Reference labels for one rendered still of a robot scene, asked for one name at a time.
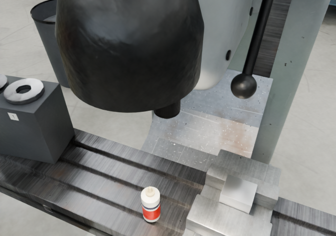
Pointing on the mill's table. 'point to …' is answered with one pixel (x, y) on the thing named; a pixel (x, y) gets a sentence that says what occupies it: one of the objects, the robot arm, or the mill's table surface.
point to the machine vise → (254, 177)
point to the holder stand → (33, 119)
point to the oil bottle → (151, 204)
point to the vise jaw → (223, 220)
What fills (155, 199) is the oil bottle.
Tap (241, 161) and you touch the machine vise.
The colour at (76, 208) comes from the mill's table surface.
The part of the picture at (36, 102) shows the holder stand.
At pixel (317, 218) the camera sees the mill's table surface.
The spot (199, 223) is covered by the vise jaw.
